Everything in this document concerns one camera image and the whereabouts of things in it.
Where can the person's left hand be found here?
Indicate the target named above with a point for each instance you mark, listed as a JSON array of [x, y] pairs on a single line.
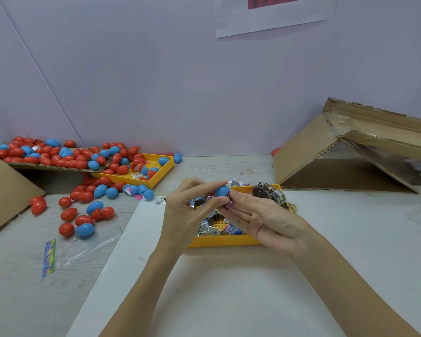
[[182, 221]]

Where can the person's right hand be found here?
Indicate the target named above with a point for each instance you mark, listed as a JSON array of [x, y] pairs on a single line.
[[270, 221]]

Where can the yellow label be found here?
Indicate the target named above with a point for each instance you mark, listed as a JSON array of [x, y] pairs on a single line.
[[291, 207]]

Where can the single blue plastic egg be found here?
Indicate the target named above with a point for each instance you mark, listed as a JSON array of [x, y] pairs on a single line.
[[223, 191]]

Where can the pile of plastic eggs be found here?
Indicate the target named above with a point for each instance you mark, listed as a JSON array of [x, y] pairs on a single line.
[[84, 158]]

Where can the person's right forearm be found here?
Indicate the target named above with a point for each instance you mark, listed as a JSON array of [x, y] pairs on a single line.
[[358, 291]]

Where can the person's left forearm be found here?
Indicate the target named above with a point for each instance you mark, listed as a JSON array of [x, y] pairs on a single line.
[[137, 295]]

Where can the yellow plastic tray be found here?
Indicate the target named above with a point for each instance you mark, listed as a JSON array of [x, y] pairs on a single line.
[[217, 240]]

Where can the yellow tray under eggs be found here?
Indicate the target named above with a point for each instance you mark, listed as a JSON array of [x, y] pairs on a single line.
[[161, 170]]

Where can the torn flattened cardboard box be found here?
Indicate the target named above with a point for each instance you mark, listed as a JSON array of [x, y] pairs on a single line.
[[305, 147]]

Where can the clear bag with coloured label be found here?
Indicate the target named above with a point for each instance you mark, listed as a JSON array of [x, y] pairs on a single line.
[[81, 249]]

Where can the brown cardboard sheet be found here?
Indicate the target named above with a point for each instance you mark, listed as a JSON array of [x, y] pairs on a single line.
[[42, 165]]

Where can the tall brown cardboard box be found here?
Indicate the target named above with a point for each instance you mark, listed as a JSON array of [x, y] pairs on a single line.
[[3, 193]]

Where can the white paper sign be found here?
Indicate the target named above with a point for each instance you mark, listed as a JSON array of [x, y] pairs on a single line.
[[273, 14]]

